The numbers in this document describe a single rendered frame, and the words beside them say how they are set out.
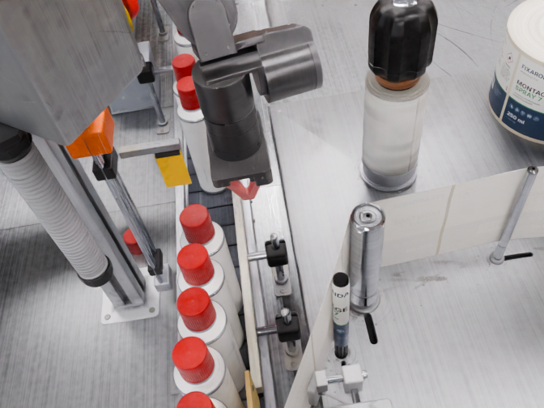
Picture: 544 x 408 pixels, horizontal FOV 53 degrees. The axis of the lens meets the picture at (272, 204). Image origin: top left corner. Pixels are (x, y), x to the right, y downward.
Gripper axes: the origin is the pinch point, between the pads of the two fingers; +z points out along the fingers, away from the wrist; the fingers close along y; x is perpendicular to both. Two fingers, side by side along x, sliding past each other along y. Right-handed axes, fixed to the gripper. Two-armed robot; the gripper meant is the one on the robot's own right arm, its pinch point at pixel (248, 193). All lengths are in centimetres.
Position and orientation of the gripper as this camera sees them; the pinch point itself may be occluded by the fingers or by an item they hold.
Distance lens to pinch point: 69.5
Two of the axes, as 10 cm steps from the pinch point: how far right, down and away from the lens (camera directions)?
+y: -1.4, -7.7, 6.3
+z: 1.1, 6.2, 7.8
